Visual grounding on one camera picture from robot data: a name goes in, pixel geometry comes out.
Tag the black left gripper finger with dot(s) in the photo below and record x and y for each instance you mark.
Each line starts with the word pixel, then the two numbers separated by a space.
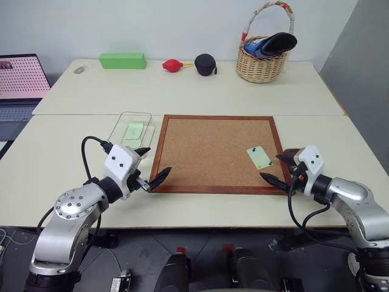
pixel 159 177
pixel 143 151

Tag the open laptop computer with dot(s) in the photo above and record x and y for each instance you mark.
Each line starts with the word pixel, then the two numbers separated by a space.
pixel 19 76

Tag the green rectangular block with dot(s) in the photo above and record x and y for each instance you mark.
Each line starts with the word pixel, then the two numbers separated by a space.
pixel 121 61

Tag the clear plastic tray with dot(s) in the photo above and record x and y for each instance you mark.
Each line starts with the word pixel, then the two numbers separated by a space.
pixel 149 134

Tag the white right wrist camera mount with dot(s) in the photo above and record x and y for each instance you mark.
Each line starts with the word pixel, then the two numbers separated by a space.
pixel 311 164

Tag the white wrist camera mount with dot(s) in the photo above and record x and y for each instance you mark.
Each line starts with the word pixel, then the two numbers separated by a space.
pixel 120 159
pixel 311 164

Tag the black round zip case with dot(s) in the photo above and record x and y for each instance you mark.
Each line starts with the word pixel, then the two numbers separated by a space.
pixel 205 64

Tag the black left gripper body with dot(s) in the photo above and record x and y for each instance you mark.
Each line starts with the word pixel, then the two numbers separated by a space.
pixel 133 179

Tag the red rubber air blower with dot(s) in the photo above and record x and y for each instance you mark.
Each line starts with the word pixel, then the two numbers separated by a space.
pixel 171 66

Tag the stack of green notes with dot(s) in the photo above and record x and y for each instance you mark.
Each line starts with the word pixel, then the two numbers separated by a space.
pixel 133 134

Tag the dark rounded shape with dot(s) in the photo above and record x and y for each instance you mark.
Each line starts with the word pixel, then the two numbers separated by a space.
pixel 173 273
pixel 250 270

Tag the black padded pouch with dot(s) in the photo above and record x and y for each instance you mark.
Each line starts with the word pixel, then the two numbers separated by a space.
pixel 281 42

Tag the light green paper note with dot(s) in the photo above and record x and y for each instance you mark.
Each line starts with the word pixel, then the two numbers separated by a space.
pixel 259 157

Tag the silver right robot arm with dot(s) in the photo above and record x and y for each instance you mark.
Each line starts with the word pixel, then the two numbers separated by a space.
pixel 349 190

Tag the wood framed cork board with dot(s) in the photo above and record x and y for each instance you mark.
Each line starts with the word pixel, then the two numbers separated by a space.
pixel 209 152

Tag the small metal box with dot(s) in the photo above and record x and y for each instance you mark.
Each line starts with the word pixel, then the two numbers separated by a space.
pixel 121 281

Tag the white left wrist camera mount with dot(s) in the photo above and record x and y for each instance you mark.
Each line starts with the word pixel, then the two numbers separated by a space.
pixel 120 159

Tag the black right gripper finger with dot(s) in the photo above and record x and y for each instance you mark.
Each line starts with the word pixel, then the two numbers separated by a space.
pixel 275 180
pixel 285 159

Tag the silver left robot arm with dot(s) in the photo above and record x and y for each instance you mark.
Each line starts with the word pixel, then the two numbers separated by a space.
pixel 76 203

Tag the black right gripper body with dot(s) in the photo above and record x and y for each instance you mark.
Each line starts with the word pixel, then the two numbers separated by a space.
pixel 296 179

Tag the blue packet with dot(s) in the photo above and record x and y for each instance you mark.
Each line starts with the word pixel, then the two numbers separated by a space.
pixel 253 47

